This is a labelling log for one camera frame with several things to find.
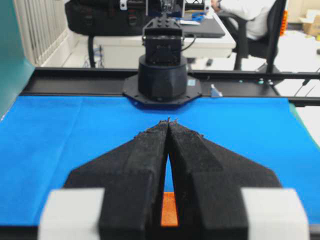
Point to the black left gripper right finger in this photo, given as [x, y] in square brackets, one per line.
[207, 180]

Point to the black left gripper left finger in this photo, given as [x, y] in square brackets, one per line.
[133, 176]

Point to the orange towel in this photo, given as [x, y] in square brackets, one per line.
[169, 217]

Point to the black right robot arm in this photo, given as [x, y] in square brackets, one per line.
[165, 81]

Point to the blue table cloth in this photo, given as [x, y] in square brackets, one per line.
[43, 138]

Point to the white desk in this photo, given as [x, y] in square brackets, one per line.
[163, 40]

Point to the black office chair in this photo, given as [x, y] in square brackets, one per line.
[265, 47]

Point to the black laptop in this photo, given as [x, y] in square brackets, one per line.
[208, 28]

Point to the green backdrop board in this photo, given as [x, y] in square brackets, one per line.
[15, 69]

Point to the black bag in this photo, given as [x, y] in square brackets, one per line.
[104, 18]

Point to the person in white shirt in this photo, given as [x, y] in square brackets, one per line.
[255, 12]

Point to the cardboard box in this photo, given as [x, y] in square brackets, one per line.
[311, 22]

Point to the black table rail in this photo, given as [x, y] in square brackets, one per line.
[123, 82]

